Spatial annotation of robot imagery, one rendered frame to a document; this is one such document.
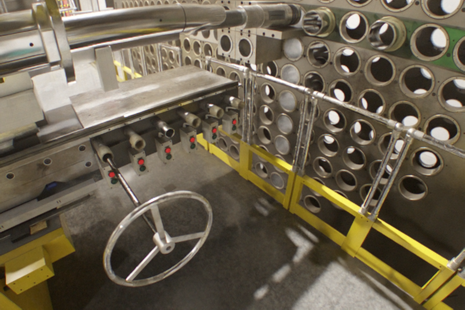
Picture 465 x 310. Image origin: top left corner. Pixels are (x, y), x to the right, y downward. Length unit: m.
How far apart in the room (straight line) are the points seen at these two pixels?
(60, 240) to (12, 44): 0.90
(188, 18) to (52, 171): 1.02
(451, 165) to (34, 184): 2.68
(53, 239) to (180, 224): 0.94
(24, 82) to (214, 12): 0.93
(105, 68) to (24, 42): 0.50
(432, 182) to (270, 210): 1.33
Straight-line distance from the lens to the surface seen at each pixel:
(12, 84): 1.31
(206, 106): 1.56
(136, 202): 0.97
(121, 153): 1.47
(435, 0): 2.66
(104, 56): 1.38
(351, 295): 1.81
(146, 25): 1.13
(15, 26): 1.02
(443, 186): 2.37
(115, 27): 1.08
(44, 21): 1.00
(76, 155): 1.44
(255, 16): 1.95
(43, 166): 1.45
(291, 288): 1.72
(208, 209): 0.85
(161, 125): 1.38
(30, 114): 1.28
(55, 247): 1.45
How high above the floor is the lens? 1.54
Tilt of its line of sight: 32 degrees down
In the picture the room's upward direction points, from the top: straight up
